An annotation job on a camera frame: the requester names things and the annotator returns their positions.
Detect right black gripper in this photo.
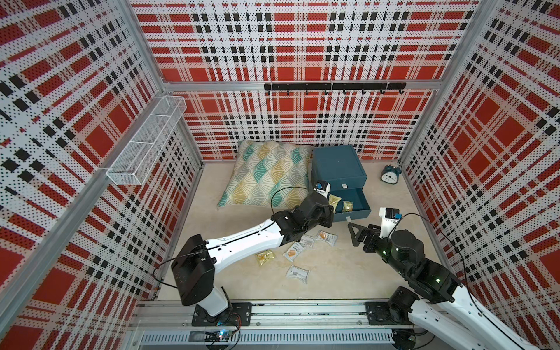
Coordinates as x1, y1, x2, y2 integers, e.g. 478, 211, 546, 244
349, 222, 408, 279

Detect yellow cookie packet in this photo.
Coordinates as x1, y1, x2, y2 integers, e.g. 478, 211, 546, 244
328, 194, 342, 212
255, 249, 276, 267
342, 201, 354, 212

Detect teal three-drawer cabinet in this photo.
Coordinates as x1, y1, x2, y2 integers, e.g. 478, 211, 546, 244
311, 145, 371, 223

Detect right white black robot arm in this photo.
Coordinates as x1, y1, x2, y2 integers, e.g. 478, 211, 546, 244
348, 223, 535, 349

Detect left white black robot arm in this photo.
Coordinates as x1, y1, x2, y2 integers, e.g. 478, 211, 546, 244
171, 190, 335, 324

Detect white cookie packet right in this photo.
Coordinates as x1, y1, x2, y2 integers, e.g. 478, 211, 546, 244
316, 230, 338, 246

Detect white cookie packet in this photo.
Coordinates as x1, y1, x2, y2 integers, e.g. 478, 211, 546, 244
316, 230, 338, 246
300, 235, 316, 249
286, 265, 309, 284
283, 242, 306, 263

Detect white cookie packet centre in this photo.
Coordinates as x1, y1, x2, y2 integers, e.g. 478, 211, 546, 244
300, 235, 316, 249

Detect white cookie packet middle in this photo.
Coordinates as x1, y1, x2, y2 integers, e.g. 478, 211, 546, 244
283, 242, 306, 263

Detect teal alarm clock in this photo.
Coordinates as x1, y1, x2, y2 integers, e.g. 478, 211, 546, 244
380, 165, 402, 185

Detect white cookie packet bottom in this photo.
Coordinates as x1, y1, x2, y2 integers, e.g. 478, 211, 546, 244
286, 265, 309, 284

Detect patterned green yellow pillow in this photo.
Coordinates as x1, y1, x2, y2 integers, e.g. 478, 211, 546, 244
217, 140, 314, 209

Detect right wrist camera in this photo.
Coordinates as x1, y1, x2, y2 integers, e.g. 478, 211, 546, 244
379, 207, 402, 238

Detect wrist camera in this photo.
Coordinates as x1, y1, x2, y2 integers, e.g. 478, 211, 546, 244
314, 180, 331, 199
379, 207, 402, 238

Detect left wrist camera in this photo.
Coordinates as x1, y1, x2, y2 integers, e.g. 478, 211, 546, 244
314, 180, 331, 199

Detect black wall hook rail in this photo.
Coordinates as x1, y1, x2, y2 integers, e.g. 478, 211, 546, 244
264, 82, 407, 93

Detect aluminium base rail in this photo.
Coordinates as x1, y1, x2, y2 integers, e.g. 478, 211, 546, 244
126, 299, 487, 349

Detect white wire mesh basket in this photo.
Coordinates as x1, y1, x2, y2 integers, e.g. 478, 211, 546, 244
106, 96, 186, 185

